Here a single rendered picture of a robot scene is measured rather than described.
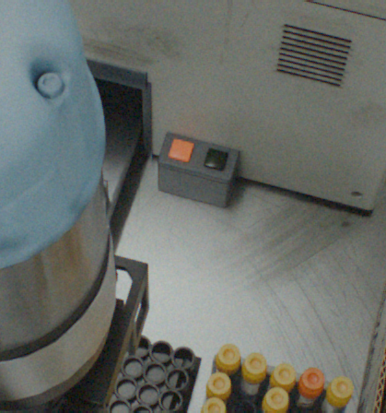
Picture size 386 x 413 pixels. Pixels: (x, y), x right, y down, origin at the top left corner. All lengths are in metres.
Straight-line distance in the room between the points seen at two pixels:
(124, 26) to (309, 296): 0.26
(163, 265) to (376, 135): 0.20
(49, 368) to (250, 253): 0.56
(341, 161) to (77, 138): 0.61
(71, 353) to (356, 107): 0.47
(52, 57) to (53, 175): 0.03
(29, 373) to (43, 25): 0.13
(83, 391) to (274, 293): 0.46
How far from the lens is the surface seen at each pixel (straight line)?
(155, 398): 0.82
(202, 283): 0.87
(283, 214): 0.90
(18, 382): 0.34
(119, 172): 0.87
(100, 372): 0.43
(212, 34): 0.75
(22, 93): 0.23
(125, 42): 0.79
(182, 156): 0.86
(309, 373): 0.73
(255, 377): 0.73
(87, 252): 0.30
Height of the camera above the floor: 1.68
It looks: 64 degrees down
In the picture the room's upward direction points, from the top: 2 degrees clockwise
